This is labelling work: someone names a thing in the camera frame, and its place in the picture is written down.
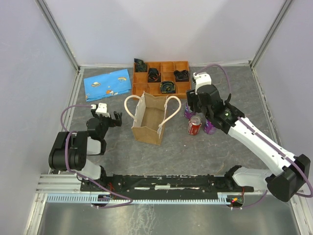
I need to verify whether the right aluminium corner post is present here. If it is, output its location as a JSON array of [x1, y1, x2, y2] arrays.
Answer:
[[249, 0, 294, 69]]

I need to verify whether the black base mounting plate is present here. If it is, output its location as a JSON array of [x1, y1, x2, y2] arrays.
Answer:
[[80, 173, 255, 199]]

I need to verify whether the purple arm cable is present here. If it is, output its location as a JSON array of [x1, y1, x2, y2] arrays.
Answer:
[[195, 64, 313, 209], [60, 104, 134, 209]]

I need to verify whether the left aluminium corner post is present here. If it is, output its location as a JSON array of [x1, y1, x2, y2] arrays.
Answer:
[[35, 0, 80, 71]]

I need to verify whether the light blue cable duct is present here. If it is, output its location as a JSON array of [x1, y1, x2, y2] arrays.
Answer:
[[46, 193, 230, 205]]

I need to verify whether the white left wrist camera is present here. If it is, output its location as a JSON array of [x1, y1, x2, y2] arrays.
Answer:
[[91, 103, 110, 117]]

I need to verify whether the aluminium corner post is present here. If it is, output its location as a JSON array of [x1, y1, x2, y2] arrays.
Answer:
[[35, 0, 80, 71], [249, 0, 294, 69]]

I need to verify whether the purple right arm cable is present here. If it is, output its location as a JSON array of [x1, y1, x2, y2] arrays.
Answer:
[[195, 64, 313, 209]]

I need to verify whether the dark rolled sock middle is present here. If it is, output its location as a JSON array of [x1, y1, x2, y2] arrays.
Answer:
[[148, 68, 160, 83]]

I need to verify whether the dark rolled sock front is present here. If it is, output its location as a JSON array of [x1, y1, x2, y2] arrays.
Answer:
[[160, 81, 176, 94]]

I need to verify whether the wooden compartment tray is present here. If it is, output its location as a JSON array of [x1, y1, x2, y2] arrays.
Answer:
[[132, 61, 191, 99]]

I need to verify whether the red soda can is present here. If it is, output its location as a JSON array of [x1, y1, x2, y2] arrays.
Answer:
[[187, 115, 202, 136]]

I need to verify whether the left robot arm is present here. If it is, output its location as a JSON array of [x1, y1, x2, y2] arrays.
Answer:
[[48, 110, 122, 191]]

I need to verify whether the blue space-print cloth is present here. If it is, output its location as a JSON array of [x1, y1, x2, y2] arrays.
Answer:
[[84, 69, 132, 102]]

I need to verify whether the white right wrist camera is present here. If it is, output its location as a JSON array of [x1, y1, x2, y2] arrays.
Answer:
[[193, 72, 212, 92]]

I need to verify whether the purple soda can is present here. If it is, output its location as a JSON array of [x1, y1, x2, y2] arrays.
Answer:
[[184, 102, 196, 120], [204, 120, 217, 135]]

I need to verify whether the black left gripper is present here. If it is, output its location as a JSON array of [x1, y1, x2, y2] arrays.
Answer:
[[91, 109, 122, 139]]

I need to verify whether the burlap canvas tote bag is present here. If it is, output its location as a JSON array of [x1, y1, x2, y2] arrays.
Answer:
[[124, 92, 181, 145]]

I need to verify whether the dark rolled sock right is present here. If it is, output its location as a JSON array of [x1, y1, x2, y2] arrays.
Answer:
[[174, 70, 190, 82]]

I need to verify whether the aluminium front rail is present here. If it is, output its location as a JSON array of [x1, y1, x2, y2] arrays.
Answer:
[[35, 174, 304, 195]]

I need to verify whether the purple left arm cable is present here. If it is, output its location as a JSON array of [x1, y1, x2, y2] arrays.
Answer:
[[60, 104, 134, 209]]

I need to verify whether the dark rolled sock back-left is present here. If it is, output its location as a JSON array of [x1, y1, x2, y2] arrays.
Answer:
[[134, 58, 147, 72]]

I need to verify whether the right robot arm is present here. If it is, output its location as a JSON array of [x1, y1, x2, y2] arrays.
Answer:
[[186, 85, 313, 202]]

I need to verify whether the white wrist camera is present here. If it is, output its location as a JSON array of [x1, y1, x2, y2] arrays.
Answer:
[[91, 103, 110, 117], [193, 72, 212, 92]]

